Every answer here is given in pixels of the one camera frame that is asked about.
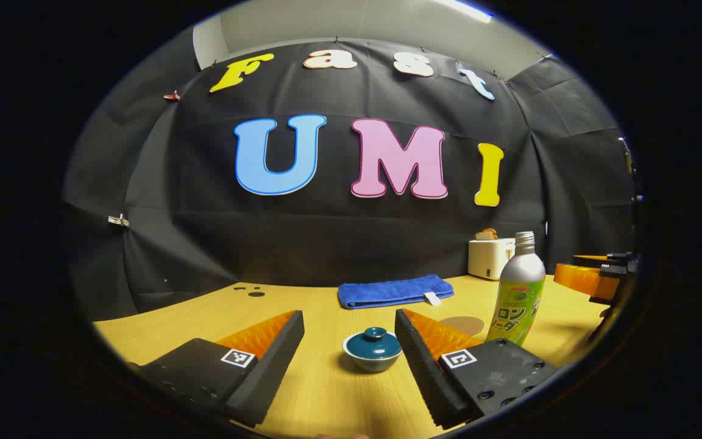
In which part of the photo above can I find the round brown coaster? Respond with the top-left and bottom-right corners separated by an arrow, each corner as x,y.
439,316 -> 486,337

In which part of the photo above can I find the black backdrop cloth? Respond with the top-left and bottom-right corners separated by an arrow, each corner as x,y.
62,37 -> 638,323

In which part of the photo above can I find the dark teal teacup lid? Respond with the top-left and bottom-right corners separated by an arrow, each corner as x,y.
345,327 -> 402,360

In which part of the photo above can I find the white toaster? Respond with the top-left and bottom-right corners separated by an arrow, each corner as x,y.
468,238 -> 516,281

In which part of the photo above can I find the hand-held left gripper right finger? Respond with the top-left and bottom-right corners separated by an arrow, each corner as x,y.
395,308 -> 559,430

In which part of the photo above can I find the teal white-lined teacup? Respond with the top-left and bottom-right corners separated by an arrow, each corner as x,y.
343,344 -> 402,373

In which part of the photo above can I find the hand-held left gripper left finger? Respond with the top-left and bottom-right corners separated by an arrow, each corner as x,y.
129,310 -> 305,427

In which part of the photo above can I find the silver green-label water bottle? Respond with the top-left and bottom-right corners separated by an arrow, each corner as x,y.
486,231 -> 547,347

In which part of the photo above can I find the blue folded towel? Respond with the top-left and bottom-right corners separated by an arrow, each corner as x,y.
338,274 -> 455,310

